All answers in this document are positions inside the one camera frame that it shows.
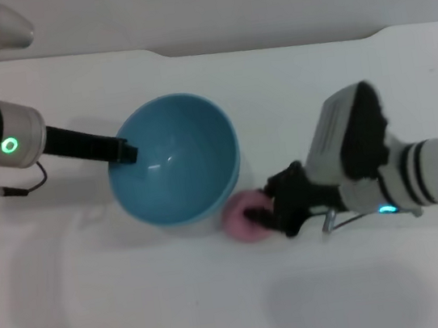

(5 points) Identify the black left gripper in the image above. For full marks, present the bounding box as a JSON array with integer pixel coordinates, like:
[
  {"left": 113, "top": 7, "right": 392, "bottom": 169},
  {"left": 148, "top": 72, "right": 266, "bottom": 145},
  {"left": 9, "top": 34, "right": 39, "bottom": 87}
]
[{"left": 37, "top": 113, "right": 141, "bottom": 177}]

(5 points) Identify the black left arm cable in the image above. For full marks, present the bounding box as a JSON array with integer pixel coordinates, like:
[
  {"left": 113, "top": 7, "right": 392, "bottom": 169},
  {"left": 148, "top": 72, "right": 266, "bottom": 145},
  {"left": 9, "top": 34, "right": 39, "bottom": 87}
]
[{"left": 0, "top": 158, "right": 51, "bottom": 200}]

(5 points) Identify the pink peach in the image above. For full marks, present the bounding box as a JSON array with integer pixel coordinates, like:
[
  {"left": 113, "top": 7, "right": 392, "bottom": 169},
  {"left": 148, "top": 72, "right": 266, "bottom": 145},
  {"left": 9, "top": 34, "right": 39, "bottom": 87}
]
[{"left": 217, "top": 187, "right": 284, "bottom": 248}]

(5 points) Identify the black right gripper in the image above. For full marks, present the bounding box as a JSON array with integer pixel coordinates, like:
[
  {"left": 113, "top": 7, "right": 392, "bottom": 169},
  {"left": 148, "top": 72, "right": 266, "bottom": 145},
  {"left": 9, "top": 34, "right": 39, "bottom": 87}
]
[{"left": 238, "top": 155, "right": 347, "bottom": 245}]

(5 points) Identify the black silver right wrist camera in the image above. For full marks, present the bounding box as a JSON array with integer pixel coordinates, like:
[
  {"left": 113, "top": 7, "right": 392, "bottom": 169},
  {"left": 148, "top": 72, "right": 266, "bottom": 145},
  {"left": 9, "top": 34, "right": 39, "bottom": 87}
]
[{"left": 293, "top": 77, "right": 400, "bottom": 193}]

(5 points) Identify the blue bowl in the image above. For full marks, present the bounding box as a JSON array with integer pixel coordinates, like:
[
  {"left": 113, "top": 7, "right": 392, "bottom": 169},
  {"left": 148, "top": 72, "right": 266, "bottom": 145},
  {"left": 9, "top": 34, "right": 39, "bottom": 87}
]
[{"left": 98, "top": 85, "right": 250, "bottom": 234}]

